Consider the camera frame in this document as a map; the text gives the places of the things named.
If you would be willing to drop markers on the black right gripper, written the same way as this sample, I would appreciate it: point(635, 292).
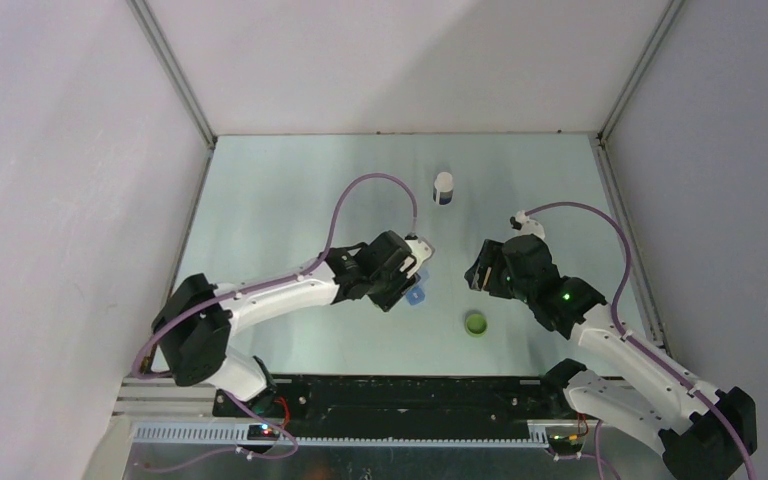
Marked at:
point(490, 255)

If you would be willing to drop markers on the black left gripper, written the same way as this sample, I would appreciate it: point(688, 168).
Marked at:
point(387, 300)

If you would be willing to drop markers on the blue pill organizer box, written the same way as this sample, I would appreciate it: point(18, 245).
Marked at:
point(416, 294)

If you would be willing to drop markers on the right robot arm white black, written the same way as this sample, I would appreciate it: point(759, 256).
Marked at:
point(698, 430)

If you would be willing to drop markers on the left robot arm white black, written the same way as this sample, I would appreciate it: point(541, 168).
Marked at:
point(194, 327)

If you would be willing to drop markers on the right controller board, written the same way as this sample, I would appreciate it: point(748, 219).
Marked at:
point(567, 445)

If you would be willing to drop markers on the controller board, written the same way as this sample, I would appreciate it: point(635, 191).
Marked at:
point(263, 432)
point(567, 445)

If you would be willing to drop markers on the left controller board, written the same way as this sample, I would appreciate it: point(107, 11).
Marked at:
point(263, 432)

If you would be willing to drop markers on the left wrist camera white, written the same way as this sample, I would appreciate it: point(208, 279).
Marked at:
point(421, 252)

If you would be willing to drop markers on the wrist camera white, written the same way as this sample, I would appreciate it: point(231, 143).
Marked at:
point(421, 252)
point(523, 224)

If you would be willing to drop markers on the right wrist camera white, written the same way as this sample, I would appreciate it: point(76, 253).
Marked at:
point(523, 224)

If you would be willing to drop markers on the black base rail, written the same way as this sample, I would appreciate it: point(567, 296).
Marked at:
point(415, 407)

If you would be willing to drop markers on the grey slotted cable duct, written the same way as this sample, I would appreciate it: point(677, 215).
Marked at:
point(244, 434)

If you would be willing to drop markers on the right aluminium frame post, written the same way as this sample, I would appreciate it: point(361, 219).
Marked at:
point(645, 59)

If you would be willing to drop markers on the aluminium frame post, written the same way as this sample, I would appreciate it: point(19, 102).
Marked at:
point(645, 59)
point(157, 39)

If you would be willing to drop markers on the left aluminium frame post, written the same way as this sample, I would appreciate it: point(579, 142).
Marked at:
point(157, 39)

